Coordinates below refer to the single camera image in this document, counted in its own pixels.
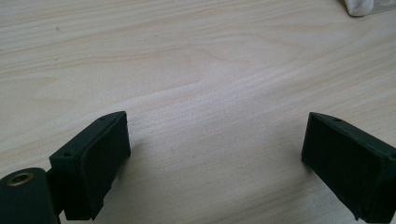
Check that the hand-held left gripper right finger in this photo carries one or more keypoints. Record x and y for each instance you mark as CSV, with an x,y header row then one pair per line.
x,y
351,168

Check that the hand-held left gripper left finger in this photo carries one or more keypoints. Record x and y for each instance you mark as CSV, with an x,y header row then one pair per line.
x,y
93,168

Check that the white cloth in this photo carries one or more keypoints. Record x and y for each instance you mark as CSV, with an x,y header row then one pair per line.
x,y
361,6

